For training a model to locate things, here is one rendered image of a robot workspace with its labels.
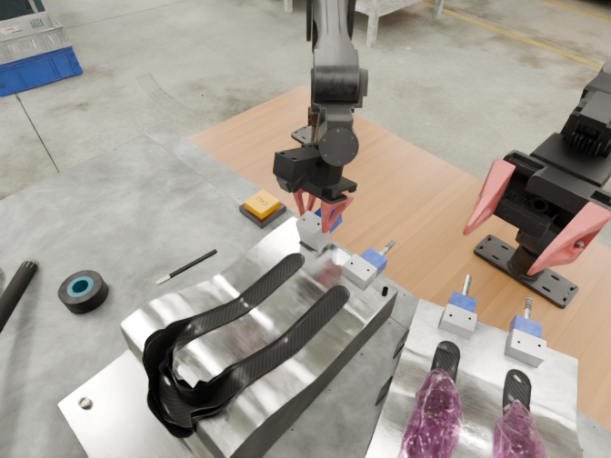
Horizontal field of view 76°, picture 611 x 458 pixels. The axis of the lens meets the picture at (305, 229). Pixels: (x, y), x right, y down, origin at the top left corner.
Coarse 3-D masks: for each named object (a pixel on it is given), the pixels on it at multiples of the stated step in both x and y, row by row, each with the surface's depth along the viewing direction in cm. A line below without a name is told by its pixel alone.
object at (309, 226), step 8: (320, 208) 74; (304, 216) 72; (312, 216) 72; (320, 216) 73; (296, 224) 72; (304, 224) 71; (312, 224) 70; (320, 224) 70; (336, 224) 74; (304, 232) 71; (312, 232) 69; (320, 232) 70; (328, 232) 72; (304, 240) 74; (312, 240) 71; (320, 240) 71; (328, 240) 73; (320, 248) 73
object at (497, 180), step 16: (496, 160) 38; (496, 176) 37; (480, 192) 42; (496, 192) 37; (512, 192) 41; (480, 208) 36; (496, 208) 42; (512, 208) 40; (528, 208) 40; (480, 224) 40; (512, 224) 41; (528, 224) 40; (544, 224) 39
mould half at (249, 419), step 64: (256, 256) 74; (320, 256) 73; (128, 320) 60; (256, 320) 65; (384, 320) 73; (128, 384) 60; (192, 384) 53; (256, 384) 54; (320, 384) 62; (128, 448) 54; (192, 448) 54; (256, 448) 54
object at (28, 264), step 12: (24, 264) 79; (36, 264) 81; (24, 276) 77; (12, 288) 74; (24, 288) 76; (0, 300) 71; (12, 300) 72; (0, 312) 69; (12, 312) 71; (0, 324) 67
